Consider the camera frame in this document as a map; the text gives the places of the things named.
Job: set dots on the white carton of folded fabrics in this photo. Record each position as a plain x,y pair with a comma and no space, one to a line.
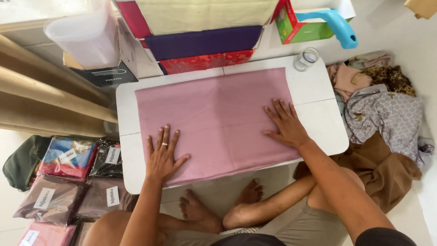
128,44

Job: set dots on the clear drinking glass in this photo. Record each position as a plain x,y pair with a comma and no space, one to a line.
305,59

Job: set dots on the leopard print cloth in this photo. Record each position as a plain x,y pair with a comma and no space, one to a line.
392,77

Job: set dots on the white folding table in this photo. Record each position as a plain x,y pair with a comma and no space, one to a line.
317,116

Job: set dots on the person's right hand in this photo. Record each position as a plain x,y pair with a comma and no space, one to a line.
290,129

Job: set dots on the person's leg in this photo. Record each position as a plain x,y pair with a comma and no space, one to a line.
198,215
266,205

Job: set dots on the person's left hand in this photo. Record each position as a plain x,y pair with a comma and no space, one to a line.
163,164

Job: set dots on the maroon folded fabric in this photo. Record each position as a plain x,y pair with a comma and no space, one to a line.
131,17

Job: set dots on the pile of packed scarves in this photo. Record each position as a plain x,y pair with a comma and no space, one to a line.
65,191

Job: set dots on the person's left leg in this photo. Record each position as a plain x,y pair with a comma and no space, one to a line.
198,215

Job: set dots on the black cardboard box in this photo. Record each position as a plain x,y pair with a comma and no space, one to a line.
102,75

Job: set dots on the brown cardboard piece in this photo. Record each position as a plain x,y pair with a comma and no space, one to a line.
421,7

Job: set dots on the cream folded fabric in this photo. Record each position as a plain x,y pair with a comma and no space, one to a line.
205,15

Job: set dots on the person's khaki shorts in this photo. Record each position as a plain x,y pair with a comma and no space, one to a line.
307,225

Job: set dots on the brown crumpled cloth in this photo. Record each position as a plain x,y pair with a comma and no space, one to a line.
385,174

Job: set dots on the green and red carton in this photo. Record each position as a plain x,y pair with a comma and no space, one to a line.
297,32

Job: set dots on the red patterned folded fabric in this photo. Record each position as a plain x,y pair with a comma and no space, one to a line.
205,62

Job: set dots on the pale pink crumpled cloth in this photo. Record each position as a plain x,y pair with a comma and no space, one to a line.
348,80

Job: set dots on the person's right leg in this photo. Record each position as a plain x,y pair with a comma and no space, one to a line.
266,205

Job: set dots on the beige curtain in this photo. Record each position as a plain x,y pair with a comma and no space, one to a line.
44,99

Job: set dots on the dark green cloth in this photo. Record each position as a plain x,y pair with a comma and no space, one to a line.
22,164

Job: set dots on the clear plastic container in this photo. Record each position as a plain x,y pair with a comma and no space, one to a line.
85,34

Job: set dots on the purple folded fabric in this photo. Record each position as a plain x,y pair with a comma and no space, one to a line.
205,42

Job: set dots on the pink fabric sheet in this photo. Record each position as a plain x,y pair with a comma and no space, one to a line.
218,126

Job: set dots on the grey patterned cloth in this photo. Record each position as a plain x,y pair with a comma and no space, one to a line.
385,119

